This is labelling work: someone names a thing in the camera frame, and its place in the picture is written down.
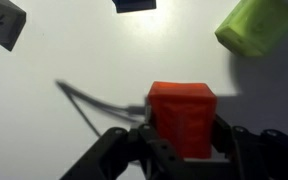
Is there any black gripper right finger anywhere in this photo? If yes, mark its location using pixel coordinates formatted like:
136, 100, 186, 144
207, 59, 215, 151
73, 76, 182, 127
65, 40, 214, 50
211, 115, 288, 180

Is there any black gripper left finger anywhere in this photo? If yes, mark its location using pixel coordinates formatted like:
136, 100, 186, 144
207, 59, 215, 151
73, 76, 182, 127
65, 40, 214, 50
59, 105, 185, 180

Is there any orange block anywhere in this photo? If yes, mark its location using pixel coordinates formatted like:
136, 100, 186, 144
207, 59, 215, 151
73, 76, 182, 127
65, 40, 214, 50
148, 81, 217, 159

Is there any lime green block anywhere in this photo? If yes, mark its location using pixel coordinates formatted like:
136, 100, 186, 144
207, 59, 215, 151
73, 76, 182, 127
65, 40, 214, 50
215, 0, 288, 57

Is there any blue block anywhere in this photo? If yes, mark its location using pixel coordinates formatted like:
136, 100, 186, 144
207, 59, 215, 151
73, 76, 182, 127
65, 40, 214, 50
112, 0, 156, 13

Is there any grey block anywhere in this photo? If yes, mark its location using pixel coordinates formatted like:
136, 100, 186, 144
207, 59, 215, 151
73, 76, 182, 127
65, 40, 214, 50
0, 0, 26, 51

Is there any round white table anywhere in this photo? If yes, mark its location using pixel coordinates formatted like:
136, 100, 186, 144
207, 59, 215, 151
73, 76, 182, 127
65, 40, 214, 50
0, 0, 288, 180

